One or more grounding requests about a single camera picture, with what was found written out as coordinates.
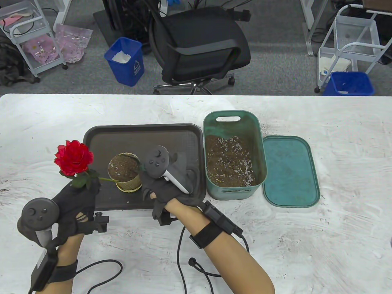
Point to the grey and white hand controller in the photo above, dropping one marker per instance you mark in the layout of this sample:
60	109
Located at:
156	162

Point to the black computer tower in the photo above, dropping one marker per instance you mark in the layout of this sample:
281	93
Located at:
128	18

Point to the gold ribbed flower pot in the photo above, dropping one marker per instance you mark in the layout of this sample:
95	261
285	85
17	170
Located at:
128	186

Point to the person's right hand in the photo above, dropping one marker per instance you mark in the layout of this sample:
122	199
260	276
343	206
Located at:
165	191

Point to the blue bin with white symbol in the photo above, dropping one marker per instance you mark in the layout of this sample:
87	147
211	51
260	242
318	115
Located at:
125	73

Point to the teal plastic lid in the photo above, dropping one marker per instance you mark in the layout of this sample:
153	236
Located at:
291	171

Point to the person's left hand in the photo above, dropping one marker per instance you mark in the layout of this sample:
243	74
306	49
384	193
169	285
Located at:
75	204

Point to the brown plastic tray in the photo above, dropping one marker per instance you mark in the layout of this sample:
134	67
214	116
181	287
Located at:
122	137

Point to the crumpled white paper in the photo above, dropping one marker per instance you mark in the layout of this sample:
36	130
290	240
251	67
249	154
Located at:
121	57

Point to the potting mix grains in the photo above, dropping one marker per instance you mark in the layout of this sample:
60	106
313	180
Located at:
265	130

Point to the white box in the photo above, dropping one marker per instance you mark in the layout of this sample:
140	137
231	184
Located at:
335	65

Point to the person's left forearm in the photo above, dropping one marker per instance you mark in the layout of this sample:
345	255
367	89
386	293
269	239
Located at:
71	248

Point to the dark fabric bag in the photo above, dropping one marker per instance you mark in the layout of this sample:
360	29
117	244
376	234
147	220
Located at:
12	64

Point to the red artificial rose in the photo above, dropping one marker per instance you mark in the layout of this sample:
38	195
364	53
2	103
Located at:
74	157

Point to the pink plastic bag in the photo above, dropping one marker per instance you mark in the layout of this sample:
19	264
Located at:
72	39
43	50

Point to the plain blue bin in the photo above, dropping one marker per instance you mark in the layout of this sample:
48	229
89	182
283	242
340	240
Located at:
352	82

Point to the brown cardboard box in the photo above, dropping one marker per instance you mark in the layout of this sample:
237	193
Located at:
376	4

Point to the white mesh rolling cart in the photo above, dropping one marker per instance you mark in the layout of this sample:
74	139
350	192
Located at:
375	33

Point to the white desk leg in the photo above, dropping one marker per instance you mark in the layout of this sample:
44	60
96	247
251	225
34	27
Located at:
310	27
64	12

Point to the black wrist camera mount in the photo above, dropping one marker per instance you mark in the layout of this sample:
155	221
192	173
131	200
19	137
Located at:
220	220

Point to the black office chair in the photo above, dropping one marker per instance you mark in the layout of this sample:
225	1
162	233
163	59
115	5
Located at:
199	36

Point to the person's right forearm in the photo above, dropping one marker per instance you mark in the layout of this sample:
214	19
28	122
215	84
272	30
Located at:
235	266

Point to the teal plastic storage box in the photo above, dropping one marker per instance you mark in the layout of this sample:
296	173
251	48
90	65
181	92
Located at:
229	130

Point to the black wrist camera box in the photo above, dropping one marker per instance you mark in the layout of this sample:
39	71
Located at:
43	272

